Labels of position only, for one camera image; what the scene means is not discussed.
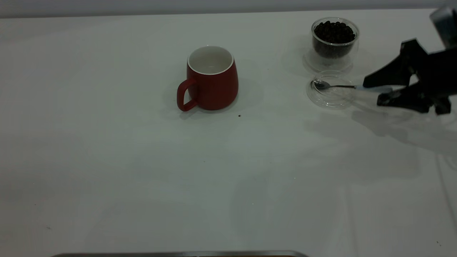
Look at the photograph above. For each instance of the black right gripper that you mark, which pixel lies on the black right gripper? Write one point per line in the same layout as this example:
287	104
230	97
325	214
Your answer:
441	75

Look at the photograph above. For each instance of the red ceramic mug white inside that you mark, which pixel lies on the red ceramic mug white inside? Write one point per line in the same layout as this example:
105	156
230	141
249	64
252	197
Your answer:
214	89

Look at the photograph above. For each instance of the clear glass lid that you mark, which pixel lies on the clear glass lid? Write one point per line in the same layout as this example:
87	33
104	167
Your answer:
332	100

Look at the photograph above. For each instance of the dark coffee beans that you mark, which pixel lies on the dark coffee beans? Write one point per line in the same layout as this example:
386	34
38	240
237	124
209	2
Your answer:
334	37

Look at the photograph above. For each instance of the clear glass jar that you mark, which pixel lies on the clear glass jar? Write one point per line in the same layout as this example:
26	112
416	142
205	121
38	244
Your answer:
332	64

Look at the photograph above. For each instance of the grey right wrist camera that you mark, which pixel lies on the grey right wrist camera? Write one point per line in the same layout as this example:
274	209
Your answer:
446	26

